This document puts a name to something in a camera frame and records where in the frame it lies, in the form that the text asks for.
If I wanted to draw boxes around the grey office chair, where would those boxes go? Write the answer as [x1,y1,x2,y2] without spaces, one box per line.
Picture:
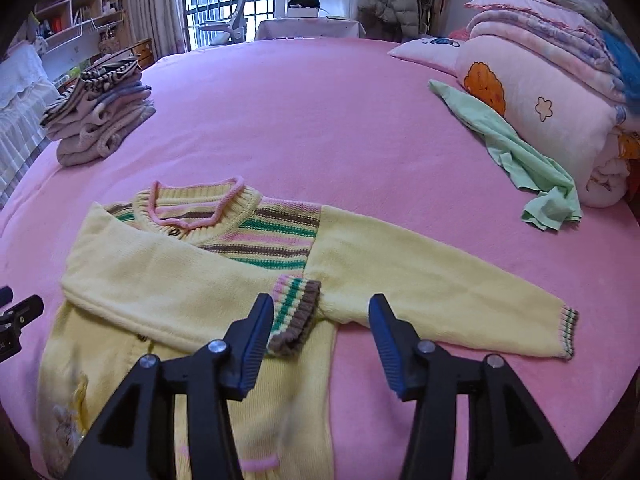
[197,0,263,46]

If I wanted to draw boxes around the folded pink blankets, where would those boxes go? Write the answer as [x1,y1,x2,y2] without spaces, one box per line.
[464,0,626,103]

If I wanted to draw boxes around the stack of folded clothes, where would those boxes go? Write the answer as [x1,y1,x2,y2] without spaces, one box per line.
[40,55,157,168]

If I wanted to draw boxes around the wooden desk with drawers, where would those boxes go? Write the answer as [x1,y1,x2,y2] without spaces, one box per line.
[125,37,154,72]

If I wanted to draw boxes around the grey-green cloth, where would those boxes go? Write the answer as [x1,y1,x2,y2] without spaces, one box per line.
[527,0,621,28]

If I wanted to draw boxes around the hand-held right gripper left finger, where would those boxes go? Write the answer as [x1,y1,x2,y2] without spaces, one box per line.
[62,292,275,480]

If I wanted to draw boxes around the beige floral curtain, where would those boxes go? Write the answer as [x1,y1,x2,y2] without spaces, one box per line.
[127,0,192,59]

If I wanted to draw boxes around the wooden bookshelf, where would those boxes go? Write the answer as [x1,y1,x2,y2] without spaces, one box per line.
[32,0,133,48]

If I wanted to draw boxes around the small table with tablecloth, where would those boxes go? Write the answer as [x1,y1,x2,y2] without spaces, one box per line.
[252,16,368,42]

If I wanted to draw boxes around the light green garment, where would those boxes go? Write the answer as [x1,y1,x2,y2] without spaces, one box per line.
[428,79,583,232]

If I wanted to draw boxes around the blue fluffy cloth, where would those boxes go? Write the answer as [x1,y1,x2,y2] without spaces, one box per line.
[600,30,640,106]

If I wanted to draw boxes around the white box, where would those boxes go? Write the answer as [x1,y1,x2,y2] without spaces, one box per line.
[286,4,326,20]

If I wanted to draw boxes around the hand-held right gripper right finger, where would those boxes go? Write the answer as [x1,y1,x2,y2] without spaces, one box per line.
[368,294,581,480]

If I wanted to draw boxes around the pink printed pillow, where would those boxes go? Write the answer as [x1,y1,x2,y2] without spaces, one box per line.
[387,36,468,78]

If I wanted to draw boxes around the yellow striped knit sweater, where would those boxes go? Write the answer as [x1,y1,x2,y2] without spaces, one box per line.
[37,176,580,480]

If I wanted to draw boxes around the pink bed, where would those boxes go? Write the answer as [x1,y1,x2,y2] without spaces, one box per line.
[0,36,640,480]

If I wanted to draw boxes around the pink cartoon print quilt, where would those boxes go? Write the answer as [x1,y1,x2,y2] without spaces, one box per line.
[452,35,640,208]

